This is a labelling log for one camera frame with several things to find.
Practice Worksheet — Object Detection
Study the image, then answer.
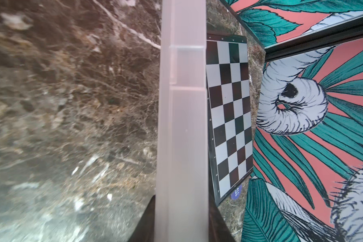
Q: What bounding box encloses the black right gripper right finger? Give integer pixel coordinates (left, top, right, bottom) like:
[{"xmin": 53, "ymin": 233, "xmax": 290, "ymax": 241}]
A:
[{"xmin": 209, "ymin": 195, "xmax": 235, "ymax": 242}]

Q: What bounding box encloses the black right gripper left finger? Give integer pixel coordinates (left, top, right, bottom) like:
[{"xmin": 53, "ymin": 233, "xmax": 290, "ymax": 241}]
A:
[{"xmin": 128, "ymin": 195, "xmax": 155, "ymax": 242}]

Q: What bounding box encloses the translucent white pencil case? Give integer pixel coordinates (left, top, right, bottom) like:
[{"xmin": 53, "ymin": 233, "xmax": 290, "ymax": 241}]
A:
[{"xmin": 154, "ymin": 0, "xmax": 209, "ymax": 242}]

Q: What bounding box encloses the small purple round sticker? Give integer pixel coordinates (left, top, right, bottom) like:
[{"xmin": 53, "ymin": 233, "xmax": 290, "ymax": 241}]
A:
[{"xmin": 231, "ymin": 184, "xmax": 242, "ymax": 200}]

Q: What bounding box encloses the black white chessboard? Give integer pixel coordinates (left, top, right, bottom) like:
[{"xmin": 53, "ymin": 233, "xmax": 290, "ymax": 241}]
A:
[{"xmin": 206, "ymin": 34, "xmax": 254, "ymax": 205}]

